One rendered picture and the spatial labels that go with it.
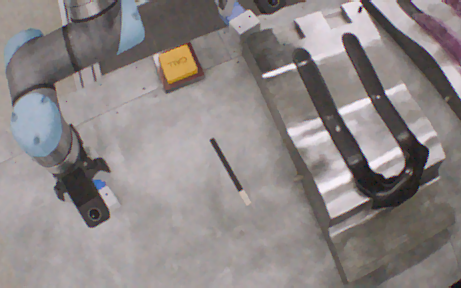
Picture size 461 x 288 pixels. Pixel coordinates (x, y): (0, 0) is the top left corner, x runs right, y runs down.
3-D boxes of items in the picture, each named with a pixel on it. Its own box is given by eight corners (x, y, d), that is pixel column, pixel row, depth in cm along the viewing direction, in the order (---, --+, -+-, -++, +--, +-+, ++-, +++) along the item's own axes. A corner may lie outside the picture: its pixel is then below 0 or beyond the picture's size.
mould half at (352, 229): (242, 54, 130) (242, 26, 117) (353, 17, 133) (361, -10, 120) (343, 285, 118) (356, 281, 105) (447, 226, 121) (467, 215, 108)
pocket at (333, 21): (318, 18, 127) (319, 11, 123) (339, 11, 127) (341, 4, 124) (328, 37, 126) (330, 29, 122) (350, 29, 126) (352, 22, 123)
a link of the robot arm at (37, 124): (47, 76, 79) (61, 134, 76) (65, 103, 89) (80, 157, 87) (1, 100, 78) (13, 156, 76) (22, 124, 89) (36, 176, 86)
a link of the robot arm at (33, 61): (67, 29, 91) (83, 90, 88) (8, 60, 90) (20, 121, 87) (57, 8, 83) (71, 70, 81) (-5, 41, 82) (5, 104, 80)
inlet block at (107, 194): (71, 162, 125) (65, 155, 120) (90, 149, 126) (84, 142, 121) (101, 219, 122) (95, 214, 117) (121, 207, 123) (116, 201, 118)
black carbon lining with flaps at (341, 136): (285, 56, 123) (288, 36, 114) (356, 32, 124) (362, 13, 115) (361, 226, 114) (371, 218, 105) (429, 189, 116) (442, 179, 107)
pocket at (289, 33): (269, 34, 126) (270, 26, 122) (294, 26, 126) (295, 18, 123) (280, 53, 125) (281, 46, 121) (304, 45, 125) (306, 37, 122)
